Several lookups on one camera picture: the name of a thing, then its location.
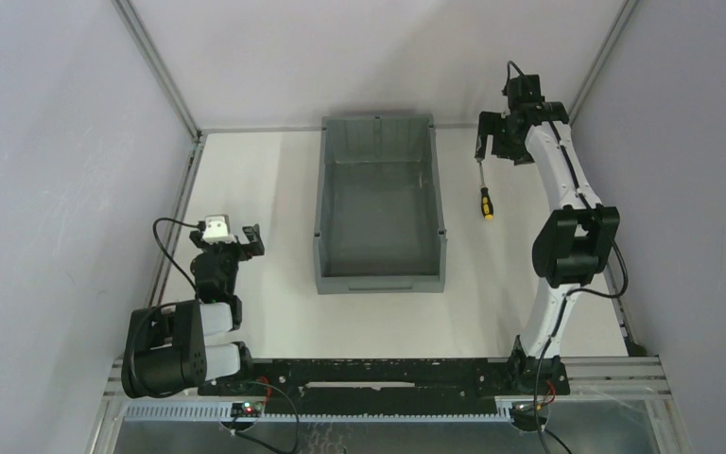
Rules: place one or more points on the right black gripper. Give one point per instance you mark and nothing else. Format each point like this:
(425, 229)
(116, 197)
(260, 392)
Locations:
(497, 134)

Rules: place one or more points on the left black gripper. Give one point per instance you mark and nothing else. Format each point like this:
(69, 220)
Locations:
(237, 250)

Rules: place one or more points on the yellow black handled screwdriver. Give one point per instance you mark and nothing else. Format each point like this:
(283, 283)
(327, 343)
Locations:
(486, 204)

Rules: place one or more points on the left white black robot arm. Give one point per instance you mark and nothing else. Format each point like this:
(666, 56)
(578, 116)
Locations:
(167, 349)

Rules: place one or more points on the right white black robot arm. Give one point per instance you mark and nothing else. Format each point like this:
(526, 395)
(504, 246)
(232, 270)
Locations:
(572, 247)

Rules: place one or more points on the grey plastic storage bin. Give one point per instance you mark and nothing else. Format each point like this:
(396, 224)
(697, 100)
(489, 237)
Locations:
(379, 225)

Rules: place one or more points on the small green red circuit board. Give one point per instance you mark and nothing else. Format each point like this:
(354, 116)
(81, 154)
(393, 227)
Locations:
(247, 410)

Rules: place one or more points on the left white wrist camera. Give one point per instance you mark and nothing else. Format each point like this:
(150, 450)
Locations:
(217, 230)

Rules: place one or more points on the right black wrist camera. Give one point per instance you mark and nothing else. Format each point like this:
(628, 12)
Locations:
(523, 90)

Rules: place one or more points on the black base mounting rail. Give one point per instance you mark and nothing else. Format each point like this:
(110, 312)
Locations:
(410, 385)

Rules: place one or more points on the grey slotted cable duct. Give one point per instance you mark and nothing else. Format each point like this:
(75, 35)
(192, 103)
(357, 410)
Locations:
(181, 411)

